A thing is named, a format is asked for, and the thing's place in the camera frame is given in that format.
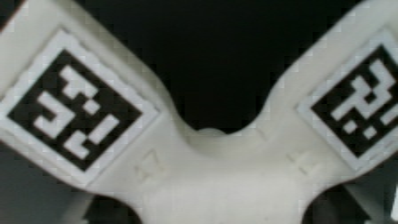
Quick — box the white cross-shaped table base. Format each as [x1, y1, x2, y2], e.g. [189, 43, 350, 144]
[0, 0, 398, 224]

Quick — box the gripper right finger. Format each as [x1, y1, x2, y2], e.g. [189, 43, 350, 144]
[299, 181, 393, 224]

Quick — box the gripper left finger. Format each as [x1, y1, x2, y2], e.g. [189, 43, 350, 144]
[59, 193, 142, 224]

